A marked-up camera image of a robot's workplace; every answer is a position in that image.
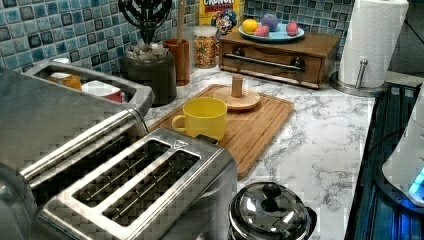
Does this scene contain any black drawer handle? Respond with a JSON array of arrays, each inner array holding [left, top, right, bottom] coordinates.
[[224, 48, 306, 72]]

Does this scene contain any purple fruit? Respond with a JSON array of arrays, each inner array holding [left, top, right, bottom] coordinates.
[[261, 14, 279, 32]]

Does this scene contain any clear cereal jar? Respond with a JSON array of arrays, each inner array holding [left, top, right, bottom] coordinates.
[[193, 25, 217, 68]]

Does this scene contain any yellow lemon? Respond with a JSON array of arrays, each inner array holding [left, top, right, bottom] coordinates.
[[242, 19, 258, 34]]

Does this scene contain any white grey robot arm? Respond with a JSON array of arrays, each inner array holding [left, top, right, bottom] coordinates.
[[382, 88, 424, 207]]

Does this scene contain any dark jar of tea bags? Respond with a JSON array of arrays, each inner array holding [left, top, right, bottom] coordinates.
[[119, 43, 177, 107]]

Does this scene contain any white red cup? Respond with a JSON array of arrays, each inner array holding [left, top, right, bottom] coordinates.
[[82, 80, 123, 103]]

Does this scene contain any pink fruit near lemon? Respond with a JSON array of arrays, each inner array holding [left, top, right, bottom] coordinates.
[[254, 26, 269, 37]]

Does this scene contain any yellow mug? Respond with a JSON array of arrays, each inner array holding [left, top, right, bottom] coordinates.
[[171, 97, 227, 140]]

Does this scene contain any brown wooden utensil cup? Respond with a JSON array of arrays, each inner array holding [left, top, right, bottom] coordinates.
[[163, 38, 190, 86]]

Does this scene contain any wooden drawer box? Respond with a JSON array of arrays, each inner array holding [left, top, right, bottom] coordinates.
[[218, 32, 340, 89]]

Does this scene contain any paper towel roll on holder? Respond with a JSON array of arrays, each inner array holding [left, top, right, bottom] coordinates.
[[329, 0, 409, 97]]

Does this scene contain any stainless steel toaster oven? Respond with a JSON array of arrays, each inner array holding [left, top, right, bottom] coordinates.
[[0, 59, 156, 214]]

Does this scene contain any cereal box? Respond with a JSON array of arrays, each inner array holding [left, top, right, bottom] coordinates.
[[199, 0, 244, 47]]

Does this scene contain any black wire whisk stand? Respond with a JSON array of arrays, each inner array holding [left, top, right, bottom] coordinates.
[[118, 0, 173, 44]]

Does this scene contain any shiny steel kettle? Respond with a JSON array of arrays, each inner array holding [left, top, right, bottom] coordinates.
[[228, 182, 317, 240]]

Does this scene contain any pink fruit at plate edge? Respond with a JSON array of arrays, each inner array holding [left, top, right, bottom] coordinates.
[[286, 22, 298, 36]]

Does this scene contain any light blue plate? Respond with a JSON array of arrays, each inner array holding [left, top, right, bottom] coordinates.
[[238, 23, 304, 43]]

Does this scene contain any stainless steel two-slot toaster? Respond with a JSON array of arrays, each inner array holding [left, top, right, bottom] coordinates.
[[40, 128, 237, 240]]

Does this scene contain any round wooden lid with knob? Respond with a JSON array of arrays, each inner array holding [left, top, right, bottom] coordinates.
[[213, 74, 260, 110]]

